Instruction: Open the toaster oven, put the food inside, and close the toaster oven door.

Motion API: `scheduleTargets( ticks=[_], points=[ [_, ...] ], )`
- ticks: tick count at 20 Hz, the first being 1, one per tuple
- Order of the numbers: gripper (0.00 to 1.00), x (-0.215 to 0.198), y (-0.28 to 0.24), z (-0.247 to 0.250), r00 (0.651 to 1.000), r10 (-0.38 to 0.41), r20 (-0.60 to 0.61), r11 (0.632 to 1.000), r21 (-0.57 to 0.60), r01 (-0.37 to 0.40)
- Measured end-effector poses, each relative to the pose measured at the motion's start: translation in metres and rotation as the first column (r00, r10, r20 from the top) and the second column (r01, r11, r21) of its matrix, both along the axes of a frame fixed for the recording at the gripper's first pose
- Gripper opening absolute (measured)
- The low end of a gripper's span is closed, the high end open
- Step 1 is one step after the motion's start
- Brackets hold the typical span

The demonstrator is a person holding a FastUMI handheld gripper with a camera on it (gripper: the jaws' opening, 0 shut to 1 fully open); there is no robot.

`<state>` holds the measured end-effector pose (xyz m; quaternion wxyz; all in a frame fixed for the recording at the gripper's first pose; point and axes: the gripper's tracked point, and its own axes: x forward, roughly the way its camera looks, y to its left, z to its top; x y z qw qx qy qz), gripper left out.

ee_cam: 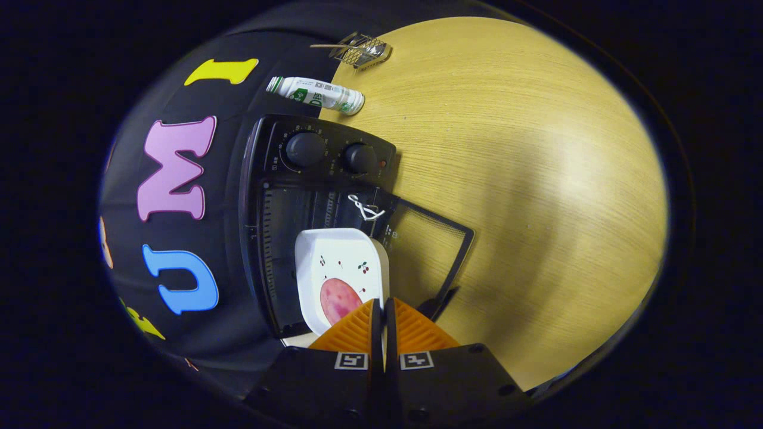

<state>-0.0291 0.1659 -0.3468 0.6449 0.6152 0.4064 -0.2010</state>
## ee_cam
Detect black backdrop cloth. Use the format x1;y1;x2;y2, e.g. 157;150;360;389
98;0;525;400

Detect metal wire utensil holder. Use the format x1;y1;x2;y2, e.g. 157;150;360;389
329;33;394;72

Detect white bottle green label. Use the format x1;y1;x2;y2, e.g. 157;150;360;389
266;76;365;116

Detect white string tie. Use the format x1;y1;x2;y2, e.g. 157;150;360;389
348;194;386;222

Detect pink ham slice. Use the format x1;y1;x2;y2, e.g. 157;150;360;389
320;278;364;325

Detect black toaster oven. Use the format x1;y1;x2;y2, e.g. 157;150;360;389
238;113;476;340

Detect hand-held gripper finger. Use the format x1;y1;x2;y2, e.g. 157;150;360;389
247;299;385;427
384;297;531;427

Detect white square plate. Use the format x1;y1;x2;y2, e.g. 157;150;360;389
295;228;390;335

